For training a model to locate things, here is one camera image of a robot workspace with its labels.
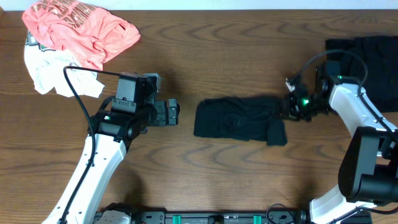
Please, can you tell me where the black t-shirt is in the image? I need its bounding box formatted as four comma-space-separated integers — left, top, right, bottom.
193, 96, 287, 146

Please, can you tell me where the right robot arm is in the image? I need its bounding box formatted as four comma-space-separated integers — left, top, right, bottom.
282, 60, 397, 223

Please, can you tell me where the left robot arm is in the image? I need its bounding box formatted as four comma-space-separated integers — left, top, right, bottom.
44, 73, 179, 224

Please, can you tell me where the folded black garment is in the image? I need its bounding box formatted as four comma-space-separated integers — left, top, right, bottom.
325, 36, 397, 113

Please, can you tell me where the orange t-shirt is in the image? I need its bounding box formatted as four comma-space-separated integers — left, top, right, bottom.
22, 0, 141, 70

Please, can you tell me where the white t-shirt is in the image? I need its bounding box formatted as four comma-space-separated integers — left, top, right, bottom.
24, 32, 104, 98

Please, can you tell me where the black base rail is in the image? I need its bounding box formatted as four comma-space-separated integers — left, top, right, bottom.
93, 202, 373, 224

